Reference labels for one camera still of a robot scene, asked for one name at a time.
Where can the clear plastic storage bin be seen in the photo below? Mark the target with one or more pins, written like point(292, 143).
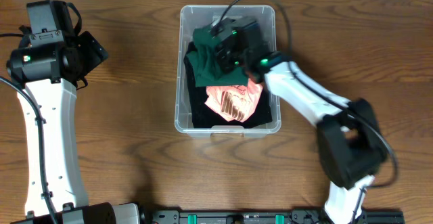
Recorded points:
point(197, 16)

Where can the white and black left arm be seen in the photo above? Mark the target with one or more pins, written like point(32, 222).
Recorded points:
point(50, 65)

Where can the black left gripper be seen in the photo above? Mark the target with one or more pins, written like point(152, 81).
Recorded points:
point(93, 48)

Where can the dark green garment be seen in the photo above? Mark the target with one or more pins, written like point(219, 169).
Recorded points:
point(202, 56)

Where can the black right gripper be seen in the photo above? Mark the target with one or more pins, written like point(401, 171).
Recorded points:
point(223, 51)

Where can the black sparkly knit garment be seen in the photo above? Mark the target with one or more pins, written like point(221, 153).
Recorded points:
point(203, 116)

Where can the pink printed t-shirt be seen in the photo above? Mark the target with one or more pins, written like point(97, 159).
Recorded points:
point(234, 102)

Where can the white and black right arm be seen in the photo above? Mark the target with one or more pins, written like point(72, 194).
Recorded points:
point(351, 148)

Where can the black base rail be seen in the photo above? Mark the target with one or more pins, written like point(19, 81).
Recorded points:
point(296, 216)

